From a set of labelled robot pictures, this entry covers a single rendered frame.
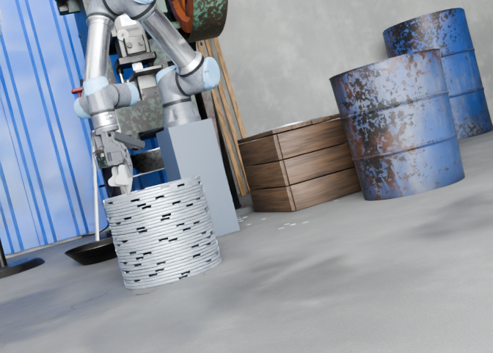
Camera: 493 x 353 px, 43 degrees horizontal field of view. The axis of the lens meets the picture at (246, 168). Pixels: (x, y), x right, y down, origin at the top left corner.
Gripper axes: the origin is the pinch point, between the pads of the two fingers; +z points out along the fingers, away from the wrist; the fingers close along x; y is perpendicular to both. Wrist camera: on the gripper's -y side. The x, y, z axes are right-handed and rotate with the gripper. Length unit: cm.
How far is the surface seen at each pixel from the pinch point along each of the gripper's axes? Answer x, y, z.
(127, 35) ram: -89, -77, -72
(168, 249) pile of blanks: 25.2, 8.8, 18.0
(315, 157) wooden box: -6, -96, 8
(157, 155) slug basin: -84, -73, -11
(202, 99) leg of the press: -61, -90, -31
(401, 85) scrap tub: 48, -86, -11
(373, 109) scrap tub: 39, -80, -5
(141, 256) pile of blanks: 19.3, 13.8, 18.1
